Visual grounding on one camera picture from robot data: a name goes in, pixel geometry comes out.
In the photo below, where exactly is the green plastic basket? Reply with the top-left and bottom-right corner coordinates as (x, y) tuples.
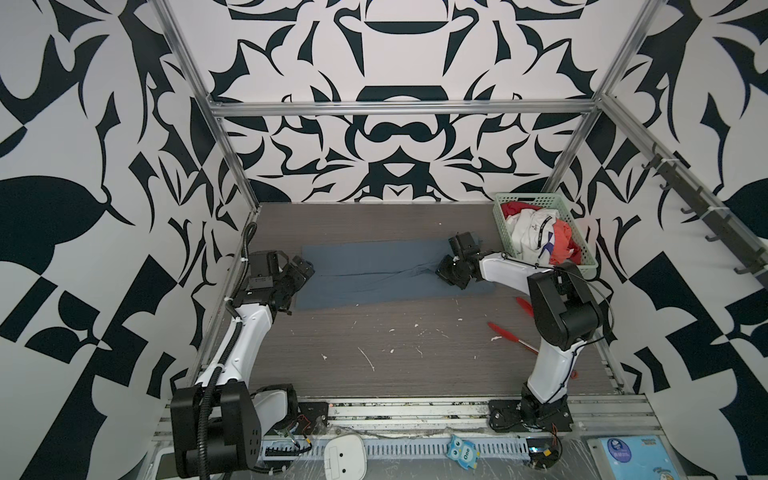
(493, 193), (598, 279)

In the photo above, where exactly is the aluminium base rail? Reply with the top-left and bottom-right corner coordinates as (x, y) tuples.
(149, 395), (667, 445)

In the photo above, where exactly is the black corrugated cable hose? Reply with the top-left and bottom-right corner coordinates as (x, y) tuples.
(196, 359), (241, 480)

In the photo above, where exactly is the horizontal aluminium frame bar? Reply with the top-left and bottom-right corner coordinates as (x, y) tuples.
(209, 99), (596, 118)

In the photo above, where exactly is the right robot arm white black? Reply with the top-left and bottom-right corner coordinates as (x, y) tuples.
(437, 232), (607, 432)

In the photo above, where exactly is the red t shirt in basket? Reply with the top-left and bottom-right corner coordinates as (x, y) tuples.
(501, 201), (581, 265)

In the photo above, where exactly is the blue owl toy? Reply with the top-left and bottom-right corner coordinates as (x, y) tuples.
(445, 435), (479, 470)

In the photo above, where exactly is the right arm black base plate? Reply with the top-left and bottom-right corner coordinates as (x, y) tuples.
(488, 397), (573, 433)

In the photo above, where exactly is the black wall hook rack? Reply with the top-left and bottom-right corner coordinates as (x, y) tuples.
(643, 142), (767, 290)

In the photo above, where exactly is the white t shirt in basket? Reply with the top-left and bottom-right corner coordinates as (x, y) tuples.
(505, 209), (559, 265)

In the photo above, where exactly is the grey blue t shirt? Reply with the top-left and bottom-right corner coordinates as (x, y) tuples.
(295, 239), (495, 310)

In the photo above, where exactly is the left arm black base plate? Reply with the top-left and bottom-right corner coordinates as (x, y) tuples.
(290, 401), (330, 436)

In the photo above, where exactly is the blue labelled box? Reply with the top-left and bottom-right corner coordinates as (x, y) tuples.
(587, 435), (683, 480)

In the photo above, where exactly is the red pen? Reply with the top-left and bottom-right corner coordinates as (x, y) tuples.
(487, 296), (580, 380)

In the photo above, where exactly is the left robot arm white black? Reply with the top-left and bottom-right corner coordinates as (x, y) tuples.
(170, 223), (314, 479)

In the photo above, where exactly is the white box device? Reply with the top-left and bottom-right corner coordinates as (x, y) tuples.
(323, 434), (367, 480)

